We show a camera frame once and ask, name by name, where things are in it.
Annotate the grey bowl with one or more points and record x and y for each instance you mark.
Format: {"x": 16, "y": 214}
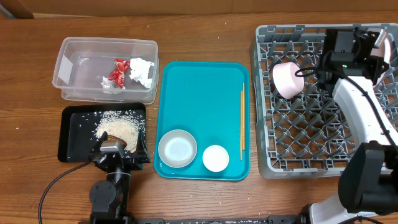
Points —
{"x": 177, "y": 148}

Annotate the white rice pile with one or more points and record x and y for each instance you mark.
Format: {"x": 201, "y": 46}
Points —
{"x": 123, "y": 125}

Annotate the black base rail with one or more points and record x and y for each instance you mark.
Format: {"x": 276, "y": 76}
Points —
{"x": 272, "y": 219}

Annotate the white napkin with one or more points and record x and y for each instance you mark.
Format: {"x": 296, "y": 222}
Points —
{"x": 140, "y": 72}

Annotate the grey dishwasher rack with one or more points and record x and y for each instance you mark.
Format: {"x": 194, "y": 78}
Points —
{"x": 307, "y": 136}

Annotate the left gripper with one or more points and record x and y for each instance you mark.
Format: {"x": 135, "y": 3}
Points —
{"x": 142, "y": 155}

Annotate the wooden chopstick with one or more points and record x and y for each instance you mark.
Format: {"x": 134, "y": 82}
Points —
{"x": 241, "y": 126}
{"x": 243, "y": 116}

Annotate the teal serving tray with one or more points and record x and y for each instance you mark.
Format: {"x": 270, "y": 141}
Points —
{"x": 203, "y": 98}

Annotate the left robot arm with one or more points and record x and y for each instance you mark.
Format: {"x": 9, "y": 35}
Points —
{"x": 109, "y": 198}

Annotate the pink plate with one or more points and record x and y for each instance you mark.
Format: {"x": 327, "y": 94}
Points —
{"x": 382, "y": 48}

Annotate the black rectangular tray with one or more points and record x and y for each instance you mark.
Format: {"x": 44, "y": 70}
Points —
{"x": 79, "y": 124}

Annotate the small white dish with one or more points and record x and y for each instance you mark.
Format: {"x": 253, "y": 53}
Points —
{"x": 215, "y": 158}

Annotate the red snack wrapper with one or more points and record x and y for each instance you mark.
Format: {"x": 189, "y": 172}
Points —
{"x": 118, "y": 74}

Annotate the clear plastic storage bin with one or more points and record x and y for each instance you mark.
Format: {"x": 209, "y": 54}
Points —
{"x": 84, "y": 64}

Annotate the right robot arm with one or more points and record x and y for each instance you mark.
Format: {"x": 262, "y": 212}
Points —
{"x": 352, "y": 63}

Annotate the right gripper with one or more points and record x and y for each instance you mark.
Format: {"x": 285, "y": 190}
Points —
{"x": 372, "y": 61}

